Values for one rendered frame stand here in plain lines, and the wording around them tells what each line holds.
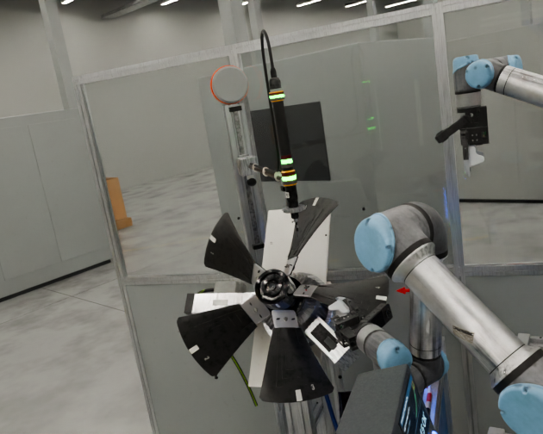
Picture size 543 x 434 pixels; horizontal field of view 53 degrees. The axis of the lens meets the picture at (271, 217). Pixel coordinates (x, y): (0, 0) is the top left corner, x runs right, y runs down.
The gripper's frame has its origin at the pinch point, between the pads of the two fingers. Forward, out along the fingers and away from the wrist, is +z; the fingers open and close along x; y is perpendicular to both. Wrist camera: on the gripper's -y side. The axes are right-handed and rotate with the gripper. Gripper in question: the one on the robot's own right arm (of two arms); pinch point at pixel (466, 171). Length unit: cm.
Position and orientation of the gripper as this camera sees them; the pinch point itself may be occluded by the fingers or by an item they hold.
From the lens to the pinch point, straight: 185.0
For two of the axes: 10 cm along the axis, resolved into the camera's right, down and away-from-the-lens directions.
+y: 9.3, -0.7, -3.7
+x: 3.4, -2.5, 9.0
